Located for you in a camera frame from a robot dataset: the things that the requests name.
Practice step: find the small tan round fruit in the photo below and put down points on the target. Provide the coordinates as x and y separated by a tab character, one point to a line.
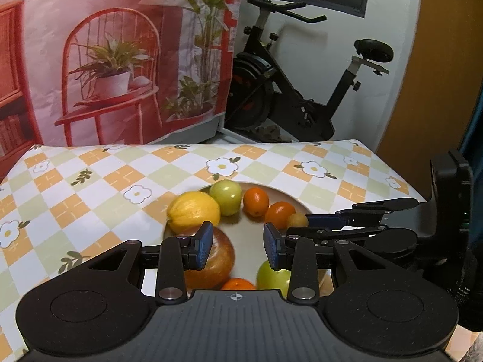
297	219

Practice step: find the person's right hand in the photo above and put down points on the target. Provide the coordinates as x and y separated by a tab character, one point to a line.
468	279

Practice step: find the yellow lemon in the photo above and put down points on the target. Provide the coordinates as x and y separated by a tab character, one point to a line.
192	211

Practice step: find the beige plate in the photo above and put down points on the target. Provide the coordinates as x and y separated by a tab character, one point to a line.
245	241

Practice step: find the yellow-green apple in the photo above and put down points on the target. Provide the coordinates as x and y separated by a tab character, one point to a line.
225	196

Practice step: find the checkered flower tablecloth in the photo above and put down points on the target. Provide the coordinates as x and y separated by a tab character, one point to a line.
94	196

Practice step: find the green apple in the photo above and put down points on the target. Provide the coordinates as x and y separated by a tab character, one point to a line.
271	279

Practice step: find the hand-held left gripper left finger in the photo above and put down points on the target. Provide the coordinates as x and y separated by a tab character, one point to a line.
203	243

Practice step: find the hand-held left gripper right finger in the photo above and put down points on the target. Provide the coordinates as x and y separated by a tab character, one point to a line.
271	247

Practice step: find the wooden panel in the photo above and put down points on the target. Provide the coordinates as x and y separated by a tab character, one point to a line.
441	83

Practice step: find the orange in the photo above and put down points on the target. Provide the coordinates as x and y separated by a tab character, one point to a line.
237	284
279	214
256	201

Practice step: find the pink printed wall tapestry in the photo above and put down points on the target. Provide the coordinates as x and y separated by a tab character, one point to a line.
56	26

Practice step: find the blue curtain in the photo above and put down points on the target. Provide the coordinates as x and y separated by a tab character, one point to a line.
475	132

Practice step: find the black exercise bike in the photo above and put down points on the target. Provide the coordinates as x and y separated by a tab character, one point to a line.
256	98

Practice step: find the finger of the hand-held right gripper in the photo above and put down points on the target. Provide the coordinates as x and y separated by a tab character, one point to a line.
324	219
339	230

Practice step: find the brown-red apple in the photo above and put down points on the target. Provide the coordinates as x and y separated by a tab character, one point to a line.
217	256

